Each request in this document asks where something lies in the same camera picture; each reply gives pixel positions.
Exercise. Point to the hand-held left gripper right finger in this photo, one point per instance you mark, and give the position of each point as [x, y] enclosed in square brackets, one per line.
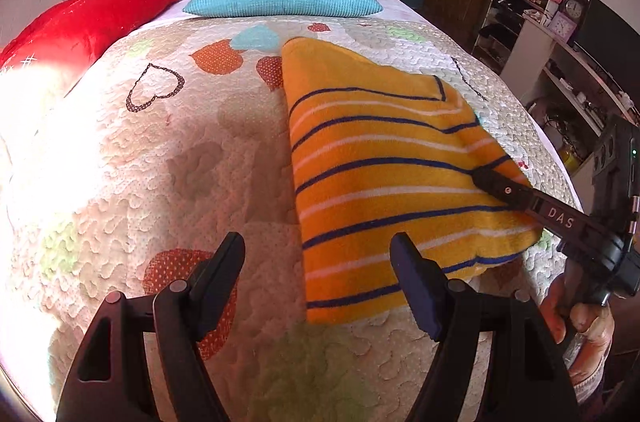
[412, 282]

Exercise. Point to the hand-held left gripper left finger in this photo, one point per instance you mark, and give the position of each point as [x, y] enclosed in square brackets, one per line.
[225, 272]

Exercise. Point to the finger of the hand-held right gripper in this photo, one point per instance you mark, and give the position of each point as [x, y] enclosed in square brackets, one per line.
[500, 188]

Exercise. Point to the orange striped towel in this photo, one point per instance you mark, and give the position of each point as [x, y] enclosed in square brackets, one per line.
[375, 162]

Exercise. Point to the person's right forearm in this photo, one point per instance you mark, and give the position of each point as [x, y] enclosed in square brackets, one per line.
[592, 384]

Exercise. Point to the person's right hand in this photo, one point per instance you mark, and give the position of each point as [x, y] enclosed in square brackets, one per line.
[585, 332]

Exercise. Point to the yellow bottle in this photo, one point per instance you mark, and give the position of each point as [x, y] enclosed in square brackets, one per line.
[571, 157]

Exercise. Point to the quilted heart print bedspread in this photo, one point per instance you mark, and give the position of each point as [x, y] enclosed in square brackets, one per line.
[150, 162]

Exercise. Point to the cluttered white shelf unit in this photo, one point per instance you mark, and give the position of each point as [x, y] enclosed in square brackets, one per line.
[535, 42]

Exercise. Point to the black monitor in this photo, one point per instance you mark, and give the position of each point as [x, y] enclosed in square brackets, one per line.
[610, 37]

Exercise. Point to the purple alarm clock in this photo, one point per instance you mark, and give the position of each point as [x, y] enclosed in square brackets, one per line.
[562, 27]

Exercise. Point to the black ornate clock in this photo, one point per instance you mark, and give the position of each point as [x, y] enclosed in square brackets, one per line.
[574, 7]

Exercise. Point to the red plush pillow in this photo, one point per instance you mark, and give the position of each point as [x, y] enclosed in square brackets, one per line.
[100, 12]

